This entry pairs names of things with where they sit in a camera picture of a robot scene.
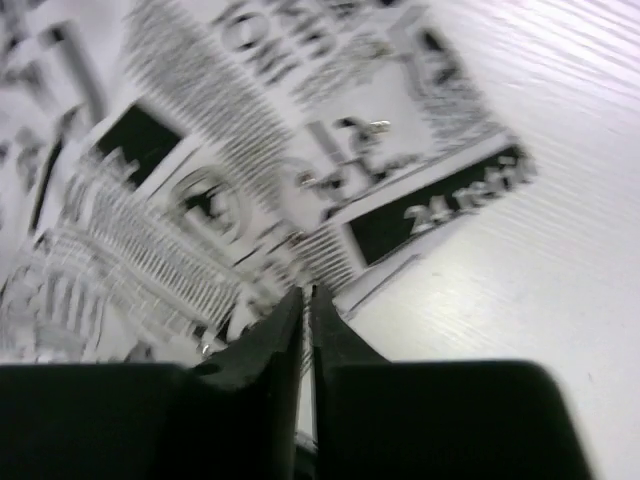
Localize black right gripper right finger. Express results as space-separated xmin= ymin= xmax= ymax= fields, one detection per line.
xmin=310 ymin=285 xmax=593 ymax=479

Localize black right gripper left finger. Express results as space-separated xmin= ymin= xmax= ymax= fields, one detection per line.
xmin=1 ymin=287 xmax=303 ymax=479

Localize newspaper print trousers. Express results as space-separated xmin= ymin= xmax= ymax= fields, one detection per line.
xmin=1 ymin=1 xmax=537 ymax=365

